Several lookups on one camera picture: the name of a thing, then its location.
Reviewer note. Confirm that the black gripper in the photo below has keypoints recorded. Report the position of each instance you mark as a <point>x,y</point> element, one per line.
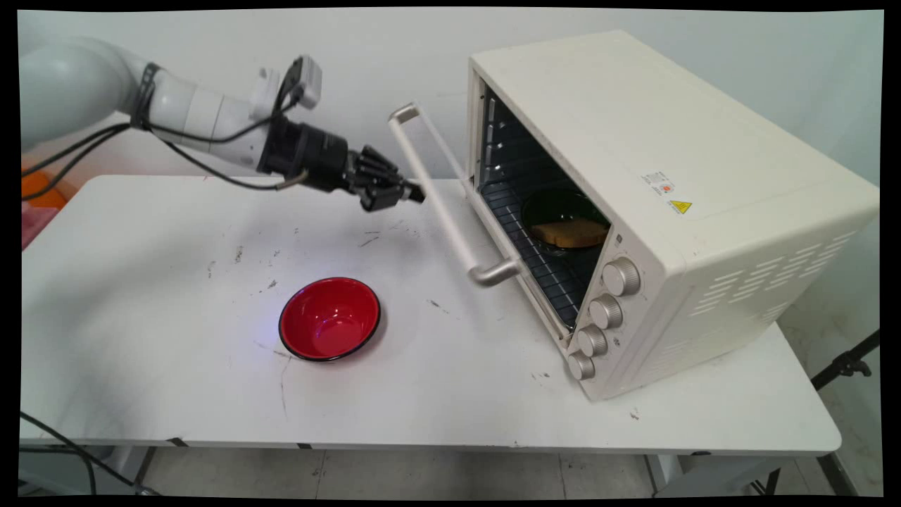
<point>310,156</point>

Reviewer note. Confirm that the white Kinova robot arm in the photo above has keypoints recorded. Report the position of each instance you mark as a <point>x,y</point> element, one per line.
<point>190,113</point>

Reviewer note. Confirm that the red bowl with black rim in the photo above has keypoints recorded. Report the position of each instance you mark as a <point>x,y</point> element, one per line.
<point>329,320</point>

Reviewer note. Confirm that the dark green plate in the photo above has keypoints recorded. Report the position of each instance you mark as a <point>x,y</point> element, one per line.
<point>556,204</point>

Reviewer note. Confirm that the toast bread slice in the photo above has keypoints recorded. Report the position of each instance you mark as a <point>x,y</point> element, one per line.
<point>570,234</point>

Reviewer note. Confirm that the silver oven knob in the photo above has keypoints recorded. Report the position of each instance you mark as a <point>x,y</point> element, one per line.
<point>593,341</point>
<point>621,276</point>
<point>581,366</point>
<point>606,311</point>

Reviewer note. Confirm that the white label sticker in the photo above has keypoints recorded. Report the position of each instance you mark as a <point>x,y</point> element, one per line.
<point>659,183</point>

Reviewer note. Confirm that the yellow warning sticker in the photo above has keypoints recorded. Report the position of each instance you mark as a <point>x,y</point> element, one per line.
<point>680,207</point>

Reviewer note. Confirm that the cream toaster oven body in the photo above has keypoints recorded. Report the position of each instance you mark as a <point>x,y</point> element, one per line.
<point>704,211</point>

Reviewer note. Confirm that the orange object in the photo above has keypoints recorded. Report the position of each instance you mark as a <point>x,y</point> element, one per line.
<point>41,193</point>

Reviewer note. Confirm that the pink object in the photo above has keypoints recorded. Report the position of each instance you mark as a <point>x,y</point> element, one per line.
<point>35,224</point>

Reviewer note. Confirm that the white table leg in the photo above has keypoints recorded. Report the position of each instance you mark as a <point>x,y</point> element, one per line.
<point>130,465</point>

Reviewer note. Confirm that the black tripod stand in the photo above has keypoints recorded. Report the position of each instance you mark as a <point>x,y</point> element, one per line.
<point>848,362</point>

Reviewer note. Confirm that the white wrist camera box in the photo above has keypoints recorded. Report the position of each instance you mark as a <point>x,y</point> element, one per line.
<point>306,81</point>

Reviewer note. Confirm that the white table leg frame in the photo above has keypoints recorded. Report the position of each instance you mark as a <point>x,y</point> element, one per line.
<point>711,473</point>

